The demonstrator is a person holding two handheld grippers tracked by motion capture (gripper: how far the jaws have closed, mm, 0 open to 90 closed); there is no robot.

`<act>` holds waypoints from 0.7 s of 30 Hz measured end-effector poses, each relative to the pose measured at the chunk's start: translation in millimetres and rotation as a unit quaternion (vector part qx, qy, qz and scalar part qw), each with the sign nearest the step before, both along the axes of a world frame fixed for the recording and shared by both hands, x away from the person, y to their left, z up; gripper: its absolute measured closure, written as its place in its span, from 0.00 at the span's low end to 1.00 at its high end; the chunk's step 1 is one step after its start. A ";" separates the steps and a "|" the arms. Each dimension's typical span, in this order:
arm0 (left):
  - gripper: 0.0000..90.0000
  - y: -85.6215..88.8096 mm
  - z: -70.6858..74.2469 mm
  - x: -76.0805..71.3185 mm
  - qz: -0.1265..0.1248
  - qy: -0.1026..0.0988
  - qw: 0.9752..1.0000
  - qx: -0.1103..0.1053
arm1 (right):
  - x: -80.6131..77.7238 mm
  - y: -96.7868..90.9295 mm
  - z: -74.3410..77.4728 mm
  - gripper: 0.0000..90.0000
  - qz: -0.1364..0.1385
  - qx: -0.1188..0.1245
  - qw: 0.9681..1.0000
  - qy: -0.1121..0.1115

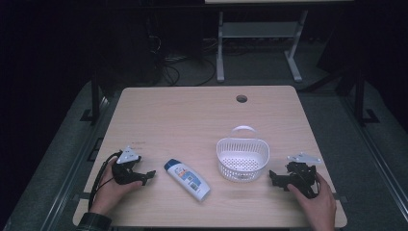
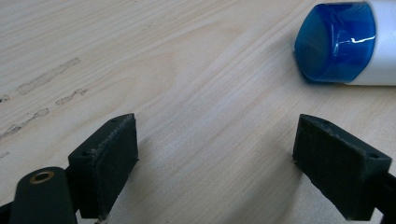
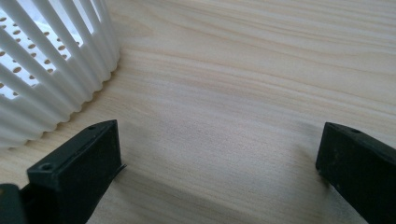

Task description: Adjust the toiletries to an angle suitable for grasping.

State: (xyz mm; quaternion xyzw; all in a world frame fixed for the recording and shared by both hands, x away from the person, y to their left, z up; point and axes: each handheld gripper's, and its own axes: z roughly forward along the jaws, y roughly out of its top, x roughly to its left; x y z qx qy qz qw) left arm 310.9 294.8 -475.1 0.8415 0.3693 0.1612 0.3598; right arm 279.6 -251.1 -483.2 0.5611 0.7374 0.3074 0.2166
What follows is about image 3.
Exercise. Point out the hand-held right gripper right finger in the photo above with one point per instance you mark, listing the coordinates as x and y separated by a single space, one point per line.
361 165

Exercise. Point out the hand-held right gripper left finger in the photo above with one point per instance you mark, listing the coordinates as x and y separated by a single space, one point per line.
74 174

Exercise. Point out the white slotted plastic basket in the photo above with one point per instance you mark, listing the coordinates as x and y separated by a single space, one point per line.
46 77

